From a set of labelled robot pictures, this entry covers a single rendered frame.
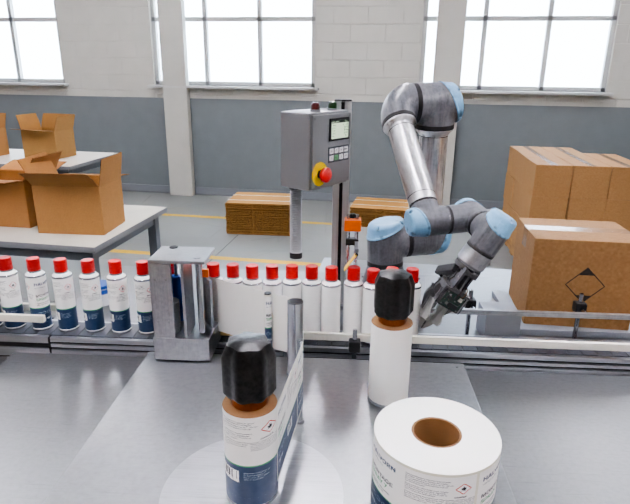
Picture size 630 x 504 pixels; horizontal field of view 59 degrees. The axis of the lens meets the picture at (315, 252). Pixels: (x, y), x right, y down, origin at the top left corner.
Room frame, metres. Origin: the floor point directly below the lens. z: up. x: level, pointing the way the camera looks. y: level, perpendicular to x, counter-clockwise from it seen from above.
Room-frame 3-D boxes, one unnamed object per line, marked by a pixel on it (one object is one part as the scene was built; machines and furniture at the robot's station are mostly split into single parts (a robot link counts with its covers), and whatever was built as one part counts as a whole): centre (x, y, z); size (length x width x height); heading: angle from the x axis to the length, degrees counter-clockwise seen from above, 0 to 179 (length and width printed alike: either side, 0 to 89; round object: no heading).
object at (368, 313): (1.35, -0.15, 0.98); 0.05 x 0.05 x 0.20
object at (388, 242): (1.70, -0.23, 1.06); 0.13 x 0.12 x 0.14; 103
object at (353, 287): (1.37, -0.10, 0.98); 0.05 x 0.05 x 0.20
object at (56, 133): (5.05, 2.42, 0.97); 0.44 x 0.42 x 0.37; 167
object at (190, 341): (1.29, 0.32, 1.01); 0.14 x 0.13 x 0.26; 87
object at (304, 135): (1.45, 0.00, 1.38); 0.17 x 0.10 x 0.19; 142
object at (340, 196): (1.51, -0.07, 1.17); 0.04 x 0.04 x 0.67; 87
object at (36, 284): (1.41, 0.76, 0.98); 0.05 x 0.05 x 0.20
